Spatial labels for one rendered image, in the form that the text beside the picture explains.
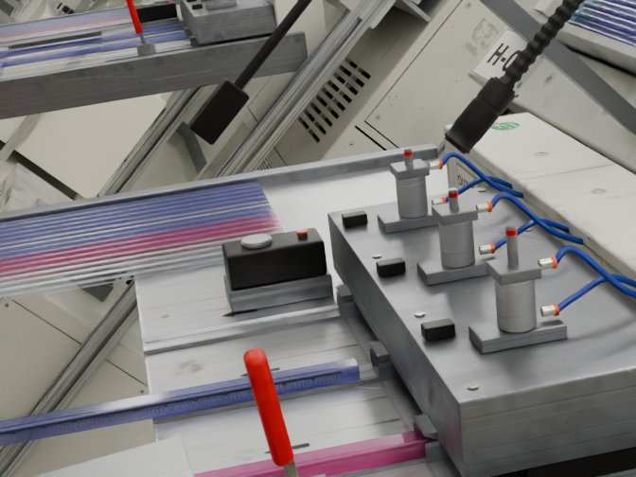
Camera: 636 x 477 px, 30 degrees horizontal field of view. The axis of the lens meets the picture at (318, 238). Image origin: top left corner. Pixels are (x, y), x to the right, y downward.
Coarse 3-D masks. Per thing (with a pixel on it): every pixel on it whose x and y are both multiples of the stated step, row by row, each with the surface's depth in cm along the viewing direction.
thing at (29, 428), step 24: (216, 384) 77; (240, 384) 76; (288, 384) 76; (312, 384) 77; (72, 408) 76; (96, 408) 75; (120, 408) 75; (144, 408) 75; (168, 408) 75; (192, 408) 76; (0, 432) 74; (24, 432) 74; (48, 432) 74; (72, 432) 75
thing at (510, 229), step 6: (510, 228) 64; (516, 228) 65; (510, 234) 64; (516, 234) 65; (510, 240) 65; (516, 240) 65; (510, 246) 65; (516, 246) 65; (510, 252) 65; (516, 252) 65; (510, 258) 65; (516, 258) 65; (510, 264) 65; (516, 264) 65
